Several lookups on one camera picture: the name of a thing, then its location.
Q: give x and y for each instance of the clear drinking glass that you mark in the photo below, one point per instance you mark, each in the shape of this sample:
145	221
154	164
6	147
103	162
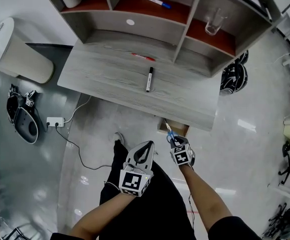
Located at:
213	24

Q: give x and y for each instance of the wooden shelf unit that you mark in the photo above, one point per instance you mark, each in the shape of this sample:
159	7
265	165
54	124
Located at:
97	21

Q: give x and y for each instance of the person's left forearm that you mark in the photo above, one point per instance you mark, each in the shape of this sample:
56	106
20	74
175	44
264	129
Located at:
97	221

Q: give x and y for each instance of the blue-capped white marker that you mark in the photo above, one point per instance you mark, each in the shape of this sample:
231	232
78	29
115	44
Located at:
154	0

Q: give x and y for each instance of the red pen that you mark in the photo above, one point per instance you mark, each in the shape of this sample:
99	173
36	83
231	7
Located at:
142	56

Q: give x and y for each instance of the black marker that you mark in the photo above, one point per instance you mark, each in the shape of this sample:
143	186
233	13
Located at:
149	80

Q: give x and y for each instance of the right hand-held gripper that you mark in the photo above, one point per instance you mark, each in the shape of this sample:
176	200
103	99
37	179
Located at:
181	157

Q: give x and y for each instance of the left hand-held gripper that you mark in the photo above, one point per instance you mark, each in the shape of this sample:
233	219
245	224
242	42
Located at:
132	181

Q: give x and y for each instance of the white office desk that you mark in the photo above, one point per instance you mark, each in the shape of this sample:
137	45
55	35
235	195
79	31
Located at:
288	34

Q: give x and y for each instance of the person's right forearm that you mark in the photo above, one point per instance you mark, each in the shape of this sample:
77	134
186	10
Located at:
204	201

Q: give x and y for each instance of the white power strip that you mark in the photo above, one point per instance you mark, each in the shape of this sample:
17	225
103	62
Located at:
56	121

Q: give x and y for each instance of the person's black trousers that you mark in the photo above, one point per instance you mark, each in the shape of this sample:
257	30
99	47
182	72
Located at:
147	209

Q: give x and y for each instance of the white round pedestal table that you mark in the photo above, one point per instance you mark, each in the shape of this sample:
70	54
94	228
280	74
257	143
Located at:
15	54

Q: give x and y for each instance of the black and white helmet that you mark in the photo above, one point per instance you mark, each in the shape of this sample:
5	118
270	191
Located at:
234	79
243	57

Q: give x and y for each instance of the person's right shoe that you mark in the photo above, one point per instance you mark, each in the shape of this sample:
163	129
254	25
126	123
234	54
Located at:
192	156

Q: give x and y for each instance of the spare hand-held gripper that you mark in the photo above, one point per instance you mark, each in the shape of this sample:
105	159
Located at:
30	101
13	90

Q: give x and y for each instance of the person's black top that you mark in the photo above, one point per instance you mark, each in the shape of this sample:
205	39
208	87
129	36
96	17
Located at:
234	230

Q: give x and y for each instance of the small grey clip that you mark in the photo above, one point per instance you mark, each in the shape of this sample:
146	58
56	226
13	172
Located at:
0	27

